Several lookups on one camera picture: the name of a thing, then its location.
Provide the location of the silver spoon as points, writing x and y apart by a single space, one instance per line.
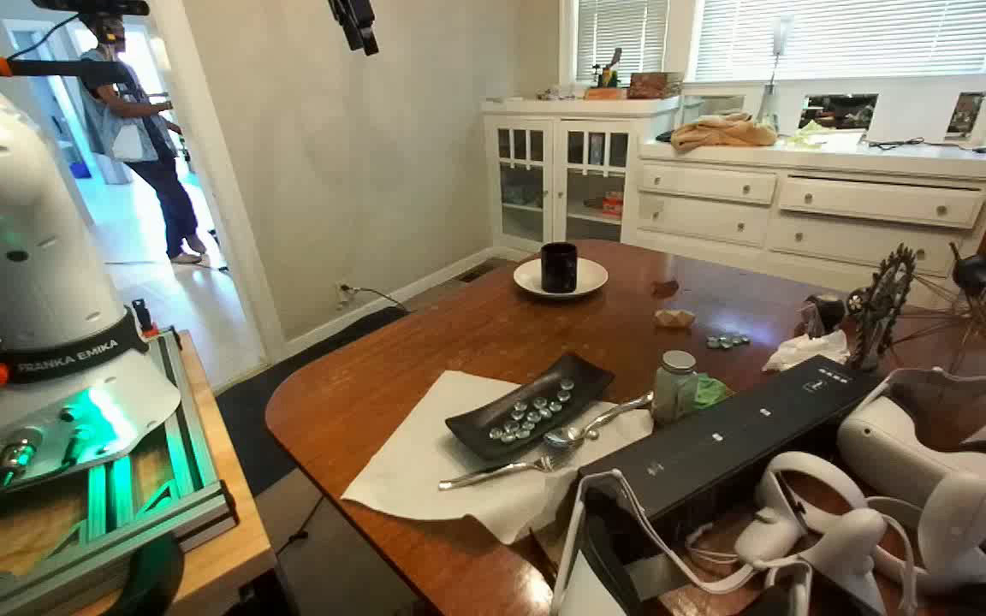
599 418

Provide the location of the small green packet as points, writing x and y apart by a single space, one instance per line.
711 396

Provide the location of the small photo frame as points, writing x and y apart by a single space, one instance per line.
967 115

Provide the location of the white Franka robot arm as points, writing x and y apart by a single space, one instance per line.
14 226

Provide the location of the black object on chair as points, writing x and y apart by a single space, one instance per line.
975 273

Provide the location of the small glass jar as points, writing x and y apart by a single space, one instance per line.
671 396

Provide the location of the bread loaf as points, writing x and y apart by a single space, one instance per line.
721 135

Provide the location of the white cloth napkin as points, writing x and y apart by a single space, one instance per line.
426 456

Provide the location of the white dresser with drawers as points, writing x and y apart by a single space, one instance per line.
813 199

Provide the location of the loose green glass pebbles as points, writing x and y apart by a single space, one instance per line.
728 344

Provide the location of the narrow white window blind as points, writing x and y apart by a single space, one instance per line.
619 36

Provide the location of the long black box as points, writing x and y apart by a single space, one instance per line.
733 440

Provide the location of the white VR controller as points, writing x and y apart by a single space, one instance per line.
824 544

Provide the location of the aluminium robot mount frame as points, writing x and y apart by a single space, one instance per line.
116 502

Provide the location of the ornate metal stand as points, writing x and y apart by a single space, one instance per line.
885 304

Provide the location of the small dark object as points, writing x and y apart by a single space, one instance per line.
824 315

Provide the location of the white VR headset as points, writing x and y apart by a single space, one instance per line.
914 456

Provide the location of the wide white window blind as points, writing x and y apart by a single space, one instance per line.
845 36

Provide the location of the crumpled white tissue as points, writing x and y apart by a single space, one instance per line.
806 351

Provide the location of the brown box on cabinet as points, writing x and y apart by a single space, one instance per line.
647 88

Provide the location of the dark rug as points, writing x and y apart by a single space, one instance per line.
254 412

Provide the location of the person in dark trousers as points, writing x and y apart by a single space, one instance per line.
143 148

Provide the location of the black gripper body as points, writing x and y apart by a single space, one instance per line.
349 17

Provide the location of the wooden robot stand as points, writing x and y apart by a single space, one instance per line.
231 548

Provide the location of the white round plate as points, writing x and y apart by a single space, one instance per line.
523 279

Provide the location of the black mug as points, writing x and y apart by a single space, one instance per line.
558 269

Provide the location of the small brown object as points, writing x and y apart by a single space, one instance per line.
675 320

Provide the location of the black rectangular plate with pebbles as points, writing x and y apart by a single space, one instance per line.
529 412

